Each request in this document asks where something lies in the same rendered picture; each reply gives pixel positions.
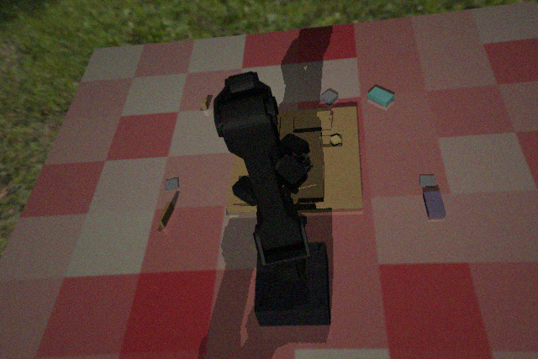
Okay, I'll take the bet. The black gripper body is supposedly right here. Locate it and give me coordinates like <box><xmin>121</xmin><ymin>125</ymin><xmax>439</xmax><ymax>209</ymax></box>
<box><xmin>232</xmin><ymin>133</ymin><xmax>309</xmax><ymax>206</ymax></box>

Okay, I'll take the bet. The tan square puzzle board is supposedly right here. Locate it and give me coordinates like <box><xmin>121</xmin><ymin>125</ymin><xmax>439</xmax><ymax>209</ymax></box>
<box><xmin>226</xmin><ymin>107</ymin><xmax>363</xmax><ymax>213</ymax></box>

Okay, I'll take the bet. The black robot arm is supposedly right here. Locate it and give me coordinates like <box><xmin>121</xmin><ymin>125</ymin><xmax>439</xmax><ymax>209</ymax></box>
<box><xmin>214</xmin><ymin>71</ymin><xmax>311</xmax><ymax>284</ymax></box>

